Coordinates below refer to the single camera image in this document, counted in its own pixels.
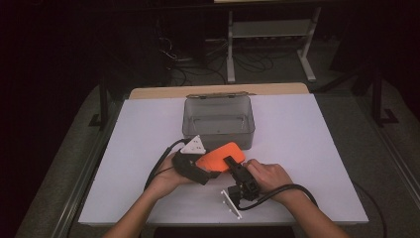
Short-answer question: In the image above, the tangle of black floor cables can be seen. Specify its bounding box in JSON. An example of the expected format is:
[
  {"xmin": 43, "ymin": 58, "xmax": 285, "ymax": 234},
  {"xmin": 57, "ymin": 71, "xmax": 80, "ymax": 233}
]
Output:
[{"xmin": 157, "ymin": 35, "xmax": 275, "ymax": 86}]

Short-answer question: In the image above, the transparent grey plastic box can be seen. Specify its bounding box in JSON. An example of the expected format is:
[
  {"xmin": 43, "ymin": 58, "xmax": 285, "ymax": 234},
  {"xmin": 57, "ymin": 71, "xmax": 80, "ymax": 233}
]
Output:
[{"xmin": 181, "ymin": 91, "xmax": 257, "ymax": 152}]

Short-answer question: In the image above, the grey metal rail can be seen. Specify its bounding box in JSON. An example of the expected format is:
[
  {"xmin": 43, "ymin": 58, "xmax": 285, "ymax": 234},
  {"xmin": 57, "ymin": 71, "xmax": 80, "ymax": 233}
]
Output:
[
  {"xmin": 358, "ymin": 98, "xmax": 420, "ymax": 207},
  {"xmin": 51, "ymin": 98, "xmax": 124, "ymax": 238}
]

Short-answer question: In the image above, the left hand-held gripper black cable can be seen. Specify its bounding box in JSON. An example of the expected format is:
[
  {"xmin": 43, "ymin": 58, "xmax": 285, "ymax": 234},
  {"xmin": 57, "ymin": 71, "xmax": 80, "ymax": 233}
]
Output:
[{"xmin": 144, "ymin": 138, "xmax": 190, "ymax": 191}]

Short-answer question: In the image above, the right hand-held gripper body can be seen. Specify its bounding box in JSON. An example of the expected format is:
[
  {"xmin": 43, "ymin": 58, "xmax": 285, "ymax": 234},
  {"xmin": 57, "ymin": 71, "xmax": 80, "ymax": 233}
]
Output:
[{"xmin": 221, "ymin": 165, "xmax": 261, "ymax": 220}]

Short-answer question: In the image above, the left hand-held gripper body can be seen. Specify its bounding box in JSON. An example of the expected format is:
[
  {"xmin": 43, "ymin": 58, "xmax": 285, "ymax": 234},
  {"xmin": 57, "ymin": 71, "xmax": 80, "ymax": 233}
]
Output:
[{"xmin": 171, "ymin": 134, "xmax": 212, "ymax": 186}]

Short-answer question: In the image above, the black metal stand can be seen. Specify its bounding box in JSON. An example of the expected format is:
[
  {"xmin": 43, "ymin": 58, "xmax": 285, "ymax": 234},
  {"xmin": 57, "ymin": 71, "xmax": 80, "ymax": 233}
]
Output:
[
  {"xmin": 371, "ymin": 67, "xmax": 400, "ymax": 128},
  {"xmin": 88, "ymin": 73, "xmax": 111, "ymax": 131}
]

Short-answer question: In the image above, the white table cover board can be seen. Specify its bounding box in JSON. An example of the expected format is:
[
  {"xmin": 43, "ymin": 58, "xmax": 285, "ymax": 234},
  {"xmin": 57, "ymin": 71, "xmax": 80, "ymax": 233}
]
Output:
[{"xmin": 78, "ymin": 93, "xmax": 369, "ymax": 227}]

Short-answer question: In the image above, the black floor cable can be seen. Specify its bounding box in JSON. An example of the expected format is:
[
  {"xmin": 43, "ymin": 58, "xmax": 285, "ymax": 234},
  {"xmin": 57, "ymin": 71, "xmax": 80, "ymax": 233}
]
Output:
[{"xmin": 352, "ymin": 181, "xmax": 388, "ymax": 238}]

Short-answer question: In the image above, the right hand-held gripper black cable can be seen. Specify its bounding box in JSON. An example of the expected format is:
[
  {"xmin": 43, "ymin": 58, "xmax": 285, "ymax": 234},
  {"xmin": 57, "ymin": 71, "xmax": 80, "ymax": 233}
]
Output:
[{"xmin": 237, "ymin": 183, "xmax": 320, "ymax": 212}]

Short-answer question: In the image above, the person's left hand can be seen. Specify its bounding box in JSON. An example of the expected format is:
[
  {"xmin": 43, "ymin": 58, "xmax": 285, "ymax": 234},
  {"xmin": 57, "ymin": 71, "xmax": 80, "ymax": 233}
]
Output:
[{"xmin": 146, "ymin": 152, "xmax": 196, "ymax": 200}]

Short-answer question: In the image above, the white metal desk frame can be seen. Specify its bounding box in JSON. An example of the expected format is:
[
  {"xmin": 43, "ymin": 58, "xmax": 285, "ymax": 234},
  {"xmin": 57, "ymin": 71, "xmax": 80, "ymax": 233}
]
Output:
[{"xmin": 213, "ymin": 0, "xmax": 323, "ymax": 83}]

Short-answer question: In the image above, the person's right hand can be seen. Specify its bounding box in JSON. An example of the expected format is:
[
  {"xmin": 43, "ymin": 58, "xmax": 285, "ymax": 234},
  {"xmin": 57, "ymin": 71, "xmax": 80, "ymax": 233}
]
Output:
[{"xmin": 246, "ymin": 158, "xmax": 295, "ymax": 203}]

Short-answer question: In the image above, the hand-held gripper black cable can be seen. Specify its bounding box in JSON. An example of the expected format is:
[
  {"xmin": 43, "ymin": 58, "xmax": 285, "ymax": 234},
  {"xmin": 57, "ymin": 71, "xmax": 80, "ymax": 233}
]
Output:
[
  {"xmin": 237, "ymin": 183, "xmax": 320, "ymax": 212},
  {"xmin": 144, "ymin": 138, "xmax": 190, "ymax": 191}
]

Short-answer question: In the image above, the wooden table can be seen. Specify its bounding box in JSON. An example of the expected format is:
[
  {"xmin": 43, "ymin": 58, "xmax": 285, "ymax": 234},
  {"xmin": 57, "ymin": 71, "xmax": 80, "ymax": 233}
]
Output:
[{"xmin": 128, "ymin": 82, "xmax": 310, "ymax": 100}]

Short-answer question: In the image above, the orange phone case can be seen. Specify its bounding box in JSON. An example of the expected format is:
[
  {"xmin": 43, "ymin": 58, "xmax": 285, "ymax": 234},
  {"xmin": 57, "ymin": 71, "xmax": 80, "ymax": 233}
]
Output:
[{"xmin": 195, "ymin": 141, "xmax": 247, "ymax": 174}]

